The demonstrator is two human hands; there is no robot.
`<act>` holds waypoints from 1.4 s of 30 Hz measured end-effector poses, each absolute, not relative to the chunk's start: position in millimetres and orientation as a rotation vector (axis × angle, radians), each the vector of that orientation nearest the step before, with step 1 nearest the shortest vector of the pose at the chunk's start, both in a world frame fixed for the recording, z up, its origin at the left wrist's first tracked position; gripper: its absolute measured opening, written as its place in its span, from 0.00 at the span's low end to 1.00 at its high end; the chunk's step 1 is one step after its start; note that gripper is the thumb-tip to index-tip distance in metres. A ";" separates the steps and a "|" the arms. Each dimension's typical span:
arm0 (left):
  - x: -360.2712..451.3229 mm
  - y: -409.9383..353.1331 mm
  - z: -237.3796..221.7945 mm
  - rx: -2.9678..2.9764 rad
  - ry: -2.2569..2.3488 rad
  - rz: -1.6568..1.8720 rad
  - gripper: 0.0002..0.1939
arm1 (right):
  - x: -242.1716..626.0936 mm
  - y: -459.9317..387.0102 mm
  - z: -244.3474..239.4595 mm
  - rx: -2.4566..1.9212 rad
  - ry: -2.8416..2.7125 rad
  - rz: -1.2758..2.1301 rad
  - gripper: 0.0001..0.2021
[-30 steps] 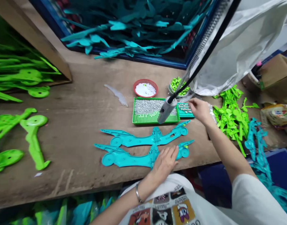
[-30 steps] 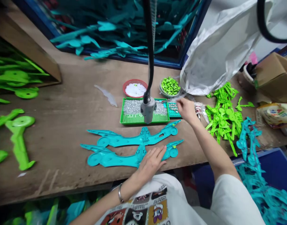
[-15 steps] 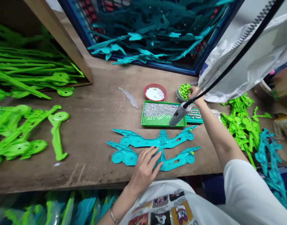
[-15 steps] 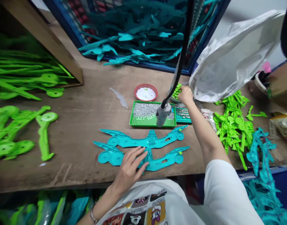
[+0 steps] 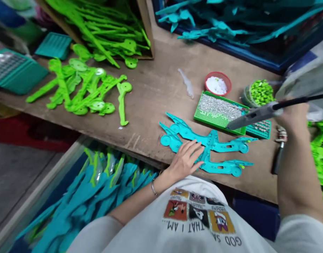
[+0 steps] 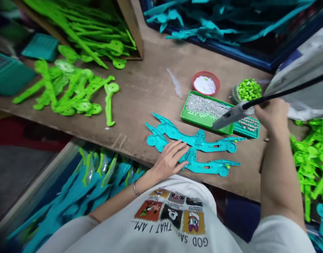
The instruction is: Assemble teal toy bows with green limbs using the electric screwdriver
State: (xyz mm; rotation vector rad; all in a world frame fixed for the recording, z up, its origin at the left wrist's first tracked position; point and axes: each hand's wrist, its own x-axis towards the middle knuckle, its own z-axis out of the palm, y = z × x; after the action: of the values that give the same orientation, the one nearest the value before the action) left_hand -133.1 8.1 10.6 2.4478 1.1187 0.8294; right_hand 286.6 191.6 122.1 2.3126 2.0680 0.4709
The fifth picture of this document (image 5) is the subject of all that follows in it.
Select blue plastic crate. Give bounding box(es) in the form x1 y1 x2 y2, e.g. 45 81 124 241
154 0 323 76

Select clear plastic cup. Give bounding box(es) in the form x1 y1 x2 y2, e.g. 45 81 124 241
241 79 277 109

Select heap of white small parts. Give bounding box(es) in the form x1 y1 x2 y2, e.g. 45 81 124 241
206 76 229 95

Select person's left middle finger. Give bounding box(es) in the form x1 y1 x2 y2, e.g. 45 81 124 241
188 143 203 159

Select person's right fingers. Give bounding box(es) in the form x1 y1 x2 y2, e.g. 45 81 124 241
274 106 291 125

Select red mesh basket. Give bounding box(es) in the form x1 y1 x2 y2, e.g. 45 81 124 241
204 71 233 97

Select person's left ring finger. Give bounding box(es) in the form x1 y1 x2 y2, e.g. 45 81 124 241
183 140 199 157

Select large teal screw tray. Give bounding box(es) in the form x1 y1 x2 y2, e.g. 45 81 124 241
0 48 50 96

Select person's body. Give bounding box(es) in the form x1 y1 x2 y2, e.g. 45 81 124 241
66 179 323 253

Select person's left index finger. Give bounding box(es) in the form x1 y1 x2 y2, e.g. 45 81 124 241
193 147 205 163

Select heap of small green parts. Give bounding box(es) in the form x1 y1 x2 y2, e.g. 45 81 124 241
249 80 276 105

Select heap of silver screws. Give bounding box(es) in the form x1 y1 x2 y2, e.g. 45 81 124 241
198 93 244 125

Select white plastic scrap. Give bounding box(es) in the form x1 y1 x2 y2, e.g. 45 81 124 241
177 68 195 99

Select cardboard box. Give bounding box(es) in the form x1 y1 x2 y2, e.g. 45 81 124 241
36 0 155 60

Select pile of green toy parts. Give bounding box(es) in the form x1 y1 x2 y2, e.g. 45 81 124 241
45 0 152 70
25 43 128 117

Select person's left hand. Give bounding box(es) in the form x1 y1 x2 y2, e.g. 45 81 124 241
163 140 205 184

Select person's right hand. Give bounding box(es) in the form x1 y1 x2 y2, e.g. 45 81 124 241
274 102 310 135

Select black handled tool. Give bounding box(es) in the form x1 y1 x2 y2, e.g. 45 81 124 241
272 126 288 175

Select pile of teal assembled toys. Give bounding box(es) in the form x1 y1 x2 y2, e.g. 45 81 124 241
15 147 160 253

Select person's left thumb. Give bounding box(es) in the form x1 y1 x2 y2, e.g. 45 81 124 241
190 161 205 174

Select teal plastic toy half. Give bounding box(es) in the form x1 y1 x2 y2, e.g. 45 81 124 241
203 129 259 154
195 147 255 178
159 121 204 158
165 112 213 144

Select grey electric screwdriver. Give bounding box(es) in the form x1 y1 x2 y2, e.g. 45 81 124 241
226 101 285 130

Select pile of teal toy shells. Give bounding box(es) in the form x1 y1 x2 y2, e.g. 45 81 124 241
156 0 323 48

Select green perforated screw tray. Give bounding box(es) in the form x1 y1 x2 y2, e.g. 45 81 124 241
194 90 251 135

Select teal ribbed tray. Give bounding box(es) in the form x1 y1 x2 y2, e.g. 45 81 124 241
34 32 73 61

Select black screwdriver cable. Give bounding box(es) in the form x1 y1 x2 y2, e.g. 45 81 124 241
273 92 323 111

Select grey plastic sack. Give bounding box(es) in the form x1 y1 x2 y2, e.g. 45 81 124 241
274 39 323 122

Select grey plastic bin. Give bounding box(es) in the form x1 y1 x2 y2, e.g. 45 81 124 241
0 136 162 253

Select pile of green spiky parts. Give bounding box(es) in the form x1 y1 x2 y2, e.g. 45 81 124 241
310 121 323 201

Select small teal screw tray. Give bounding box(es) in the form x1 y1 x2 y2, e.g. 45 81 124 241
245 119 272 140

